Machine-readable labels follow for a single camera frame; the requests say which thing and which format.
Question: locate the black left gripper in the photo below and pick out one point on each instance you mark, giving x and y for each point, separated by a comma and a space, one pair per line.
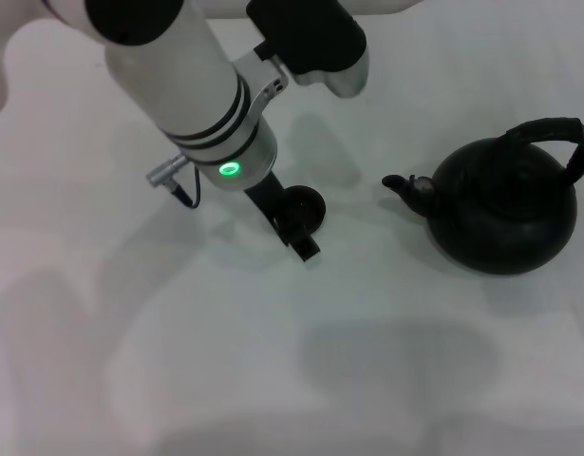
264, 192

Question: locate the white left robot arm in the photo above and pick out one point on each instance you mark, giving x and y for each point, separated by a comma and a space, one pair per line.
177, 81

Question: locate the silver camera mount bracket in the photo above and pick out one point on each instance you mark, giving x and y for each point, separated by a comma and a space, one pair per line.
265, 78

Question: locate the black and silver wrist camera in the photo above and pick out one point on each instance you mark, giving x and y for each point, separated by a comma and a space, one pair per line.
315, 38

